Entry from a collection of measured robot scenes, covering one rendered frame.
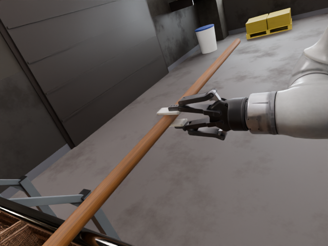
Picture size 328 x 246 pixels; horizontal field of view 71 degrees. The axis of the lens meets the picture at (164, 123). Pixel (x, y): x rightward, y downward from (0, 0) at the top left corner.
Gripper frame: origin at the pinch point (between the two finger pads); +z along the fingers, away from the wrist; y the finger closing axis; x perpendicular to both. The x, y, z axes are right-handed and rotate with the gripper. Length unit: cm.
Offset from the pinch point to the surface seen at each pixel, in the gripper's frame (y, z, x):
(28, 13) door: -73, 284, 161
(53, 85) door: 22, 285, 143
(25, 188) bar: 28, 87, -16
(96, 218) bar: 36, 39, -15
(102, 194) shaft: -0.9, -0.6, -28.6
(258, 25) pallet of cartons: 93, 95, 612
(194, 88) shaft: -1.0, -0.5, 16.1
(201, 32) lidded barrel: 63, 220, 542
